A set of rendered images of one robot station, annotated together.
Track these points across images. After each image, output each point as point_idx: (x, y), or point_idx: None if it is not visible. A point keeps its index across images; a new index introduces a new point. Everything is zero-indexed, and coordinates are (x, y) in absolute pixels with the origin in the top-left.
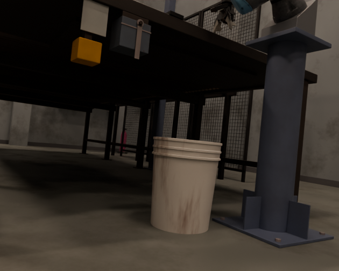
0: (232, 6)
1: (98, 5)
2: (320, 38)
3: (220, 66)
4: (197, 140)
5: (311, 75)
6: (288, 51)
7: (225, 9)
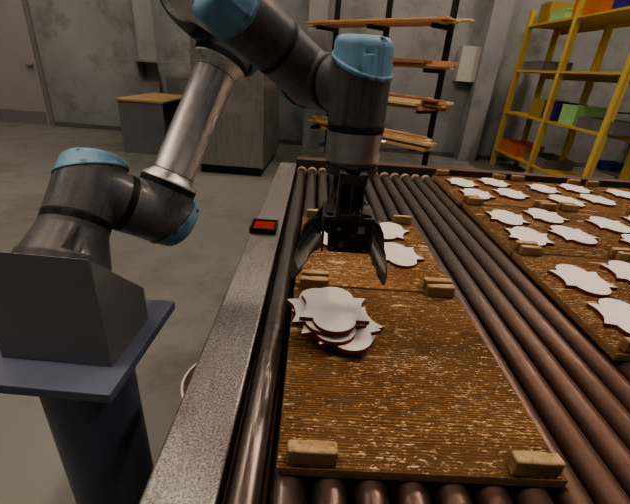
0: (338, 183)
1: None
2: None
3: None
4: (192, 366)
5: None
6: None
7: (330, 199)
